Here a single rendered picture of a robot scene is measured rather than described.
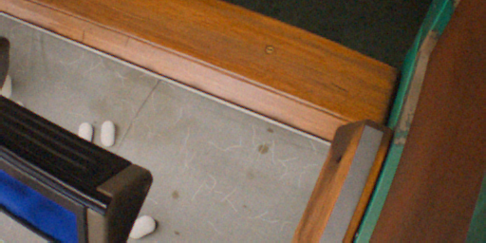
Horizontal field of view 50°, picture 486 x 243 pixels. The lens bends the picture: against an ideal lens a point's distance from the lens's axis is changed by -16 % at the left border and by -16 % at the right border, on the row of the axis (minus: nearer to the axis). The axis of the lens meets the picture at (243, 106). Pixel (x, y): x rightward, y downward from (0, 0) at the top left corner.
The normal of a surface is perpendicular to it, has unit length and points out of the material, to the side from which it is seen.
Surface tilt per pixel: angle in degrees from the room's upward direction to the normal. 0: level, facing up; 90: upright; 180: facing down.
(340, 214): 0
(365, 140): 0
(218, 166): 0
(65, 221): 58
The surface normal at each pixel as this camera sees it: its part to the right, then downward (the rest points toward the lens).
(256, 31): 0.00, -0.36
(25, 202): -0.33, 0.54
